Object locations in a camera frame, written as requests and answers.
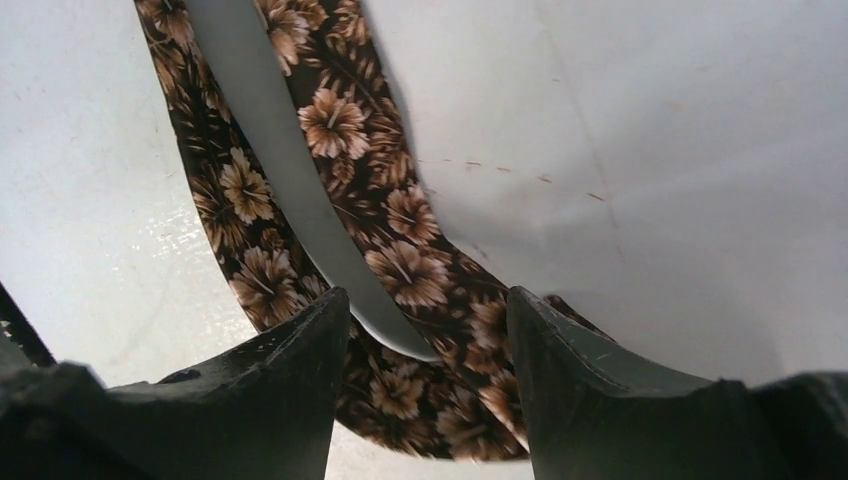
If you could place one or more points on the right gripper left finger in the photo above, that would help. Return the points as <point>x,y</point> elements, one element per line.
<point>261,410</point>

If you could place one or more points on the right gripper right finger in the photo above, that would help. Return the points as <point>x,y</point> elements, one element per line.
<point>595,410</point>

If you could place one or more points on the brown floral tie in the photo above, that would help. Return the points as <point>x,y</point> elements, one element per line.
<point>463,405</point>

